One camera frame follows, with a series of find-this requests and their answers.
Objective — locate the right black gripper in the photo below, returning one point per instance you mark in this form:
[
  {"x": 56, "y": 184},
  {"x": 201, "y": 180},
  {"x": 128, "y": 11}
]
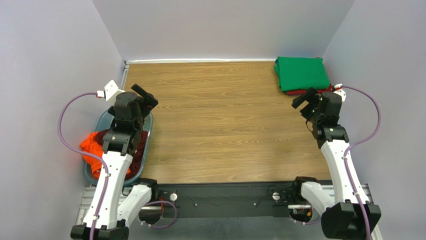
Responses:
[{"x": 306, "y": 102}]

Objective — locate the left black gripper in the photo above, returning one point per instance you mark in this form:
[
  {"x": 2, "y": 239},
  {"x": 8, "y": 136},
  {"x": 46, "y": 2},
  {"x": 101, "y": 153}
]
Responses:
[{"x": 146, "y": 101}]

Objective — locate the maroon t shirt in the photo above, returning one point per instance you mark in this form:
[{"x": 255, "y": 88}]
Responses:
[{"x": 135, "y": 166}]

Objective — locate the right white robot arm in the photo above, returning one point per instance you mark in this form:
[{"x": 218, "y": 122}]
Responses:
[{"x": 349, "y": 214}]

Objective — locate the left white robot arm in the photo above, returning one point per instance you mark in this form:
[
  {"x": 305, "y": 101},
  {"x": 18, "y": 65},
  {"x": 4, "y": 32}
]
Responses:
[{"x": 107, "y": 218}]

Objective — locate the green folded t shirt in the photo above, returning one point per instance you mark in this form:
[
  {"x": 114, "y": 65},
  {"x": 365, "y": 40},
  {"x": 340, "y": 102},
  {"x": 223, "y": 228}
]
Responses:
[{"x": 301, "y": 73}]

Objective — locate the teal plastic bin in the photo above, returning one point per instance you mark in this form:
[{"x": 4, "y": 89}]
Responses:
[{"x": 104, "y": 123}]

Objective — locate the orange t shirt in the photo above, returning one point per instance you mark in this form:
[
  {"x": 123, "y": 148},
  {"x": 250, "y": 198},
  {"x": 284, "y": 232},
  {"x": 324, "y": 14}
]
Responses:
[{"x": 93, "y": 145}]

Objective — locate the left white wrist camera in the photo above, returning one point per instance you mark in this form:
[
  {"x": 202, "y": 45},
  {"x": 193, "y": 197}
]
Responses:
[{"x": 112, "y": 90}]

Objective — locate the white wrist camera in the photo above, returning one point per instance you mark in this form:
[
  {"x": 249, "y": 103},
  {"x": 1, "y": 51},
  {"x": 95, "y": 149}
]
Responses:
[
  {"x": 338, "y": 89},
  {"x": 112, "y": 90}
]

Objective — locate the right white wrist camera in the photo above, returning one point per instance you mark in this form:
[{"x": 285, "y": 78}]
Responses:
[{"x": 338, "y": 89}]

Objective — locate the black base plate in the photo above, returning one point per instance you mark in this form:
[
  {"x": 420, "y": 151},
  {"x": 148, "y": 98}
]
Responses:
[{"x": 227, "y": 200}]

